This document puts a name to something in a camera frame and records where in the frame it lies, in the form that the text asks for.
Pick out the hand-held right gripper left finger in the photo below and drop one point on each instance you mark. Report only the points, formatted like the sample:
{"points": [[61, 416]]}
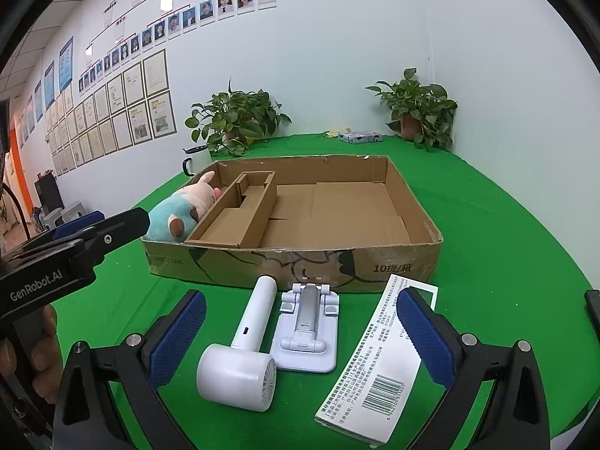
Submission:
{"points": [[180, 337]]}

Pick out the white handheld fan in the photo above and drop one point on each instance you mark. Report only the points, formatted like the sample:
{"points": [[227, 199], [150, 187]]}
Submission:
{"points": [[234, 370]]}

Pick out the brown cardboard divider insert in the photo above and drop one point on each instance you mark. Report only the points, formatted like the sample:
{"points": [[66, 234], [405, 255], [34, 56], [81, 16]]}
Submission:
{"points": [[243, 215]]}

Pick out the blue patterned tissue pack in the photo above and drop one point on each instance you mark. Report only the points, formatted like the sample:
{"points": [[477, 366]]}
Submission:
{"points": [[361, 137]]}

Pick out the person's left hand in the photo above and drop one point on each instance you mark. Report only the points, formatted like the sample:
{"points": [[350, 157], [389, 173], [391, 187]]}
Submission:
{"points": [[44, 361]]}

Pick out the pink and teal plush toy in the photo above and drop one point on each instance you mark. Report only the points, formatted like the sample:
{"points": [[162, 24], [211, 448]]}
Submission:
{"points": [[176, 211]]}

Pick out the grey plastic stools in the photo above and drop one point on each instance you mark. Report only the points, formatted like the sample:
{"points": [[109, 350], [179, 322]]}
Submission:
{"points": [[65, 213]]}

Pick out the black object at table edge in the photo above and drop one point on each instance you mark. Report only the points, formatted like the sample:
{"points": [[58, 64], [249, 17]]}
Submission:
{"points": [[593, 307]]}

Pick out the green plant in terracotta pot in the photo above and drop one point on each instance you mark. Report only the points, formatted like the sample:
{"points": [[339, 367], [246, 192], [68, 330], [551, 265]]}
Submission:
{"points": [[417, 103]]}

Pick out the white folding phone stand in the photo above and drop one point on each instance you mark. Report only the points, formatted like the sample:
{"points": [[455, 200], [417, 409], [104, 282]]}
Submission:
{"points": [[304, 333]]}

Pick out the white barcode carton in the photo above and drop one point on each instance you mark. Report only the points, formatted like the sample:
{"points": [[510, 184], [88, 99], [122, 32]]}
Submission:
{"points": [[370, 375]]}

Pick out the black cabinet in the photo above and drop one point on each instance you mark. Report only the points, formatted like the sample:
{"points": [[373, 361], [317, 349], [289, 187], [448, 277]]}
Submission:
{"points": [[47, 192]]}

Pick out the brown cardboard box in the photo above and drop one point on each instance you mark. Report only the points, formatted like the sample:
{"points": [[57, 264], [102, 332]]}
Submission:
{"points": [[328, 215]]}

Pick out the bushy potted green plant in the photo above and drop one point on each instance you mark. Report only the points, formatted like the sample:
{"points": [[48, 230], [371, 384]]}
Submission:
{"points": [[234, 117]]}

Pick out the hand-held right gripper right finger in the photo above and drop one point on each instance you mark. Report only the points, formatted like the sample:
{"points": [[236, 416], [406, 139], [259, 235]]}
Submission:
{"points": [[424, 333]]}

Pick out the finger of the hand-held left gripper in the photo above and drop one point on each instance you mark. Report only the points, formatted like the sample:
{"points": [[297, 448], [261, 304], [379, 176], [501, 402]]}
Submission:
{"points": [[122, 227], [77, 225]]}

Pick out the row of portrait photos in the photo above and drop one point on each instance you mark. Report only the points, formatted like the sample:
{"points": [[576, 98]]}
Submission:
{"points": [[187, 18]]}

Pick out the row of blue wall posters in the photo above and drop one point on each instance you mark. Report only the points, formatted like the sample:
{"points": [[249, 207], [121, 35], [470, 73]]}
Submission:
{"points": [[65, 63]]}

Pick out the yellow paper item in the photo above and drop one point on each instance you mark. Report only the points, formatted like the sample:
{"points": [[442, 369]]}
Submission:
{"points": [[337, 133]]}

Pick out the wall of framed certificates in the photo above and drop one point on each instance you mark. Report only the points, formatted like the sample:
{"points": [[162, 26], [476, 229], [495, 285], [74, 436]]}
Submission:
{"points": [[117, 117]]}

